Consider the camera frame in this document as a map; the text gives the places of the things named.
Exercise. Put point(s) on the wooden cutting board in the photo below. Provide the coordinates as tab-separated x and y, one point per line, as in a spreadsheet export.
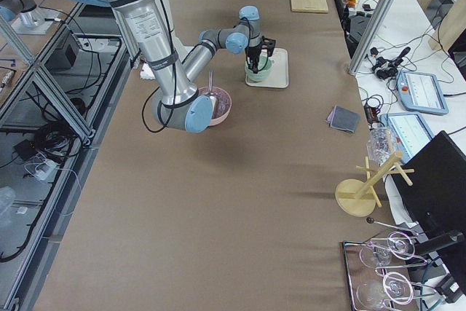
310	6

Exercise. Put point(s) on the upper wine glass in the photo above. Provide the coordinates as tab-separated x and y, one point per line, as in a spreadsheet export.
379	252

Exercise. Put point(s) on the green bowl on tray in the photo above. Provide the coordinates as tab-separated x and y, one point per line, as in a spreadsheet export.
252	82

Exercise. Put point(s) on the lower teach pendant tablet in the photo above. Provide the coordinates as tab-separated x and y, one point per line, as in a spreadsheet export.
411	131

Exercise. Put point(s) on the black monitor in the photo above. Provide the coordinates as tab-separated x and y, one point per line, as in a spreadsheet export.
436	198

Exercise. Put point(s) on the clear glass mug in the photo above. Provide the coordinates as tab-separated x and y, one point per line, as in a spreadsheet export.
381	144

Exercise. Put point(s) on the metal ice scoop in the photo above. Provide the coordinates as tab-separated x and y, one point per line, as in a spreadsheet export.
213	97

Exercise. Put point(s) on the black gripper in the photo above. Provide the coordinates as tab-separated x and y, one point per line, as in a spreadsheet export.
254	51

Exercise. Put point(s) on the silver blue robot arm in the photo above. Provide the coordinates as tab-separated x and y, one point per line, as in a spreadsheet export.
178	103

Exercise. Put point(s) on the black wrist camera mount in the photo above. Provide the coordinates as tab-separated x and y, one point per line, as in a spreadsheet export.
268	45

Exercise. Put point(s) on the grey folded cloth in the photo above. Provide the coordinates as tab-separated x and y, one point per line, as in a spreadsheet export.
343	119

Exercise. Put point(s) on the teach pendant tablet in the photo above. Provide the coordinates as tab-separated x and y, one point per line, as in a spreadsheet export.
411	131
421	92

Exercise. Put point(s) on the lower wine glass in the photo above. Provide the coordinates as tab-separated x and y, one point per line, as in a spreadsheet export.
392	290

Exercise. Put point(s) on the upper teach pendant tablet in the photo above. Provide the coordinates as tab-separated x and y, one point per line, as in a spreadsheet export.
421	92

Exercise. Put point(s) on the pink bowl with ice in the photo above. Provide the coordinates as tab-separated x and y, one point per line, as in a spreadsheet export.
223	106

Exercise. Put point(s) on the metal wine glass rack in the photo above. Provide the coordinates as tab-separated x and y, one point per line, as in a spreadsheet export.
377	271

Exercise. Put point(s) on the cream rectangular tray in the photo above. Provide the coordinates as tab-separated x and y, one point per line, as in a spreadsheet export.
278	77

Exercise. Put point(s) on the wooden cup tree stand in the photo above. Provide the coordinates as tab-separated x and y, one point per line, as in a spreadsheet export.
359	198

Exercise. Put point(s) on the green bowl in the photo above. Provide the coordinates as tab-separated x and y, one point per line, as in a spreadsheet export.
259	76
252	82
264	67

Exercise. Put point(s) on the aluminium frame post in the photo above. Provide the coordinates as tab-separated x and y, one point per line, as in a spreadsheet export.
369	34

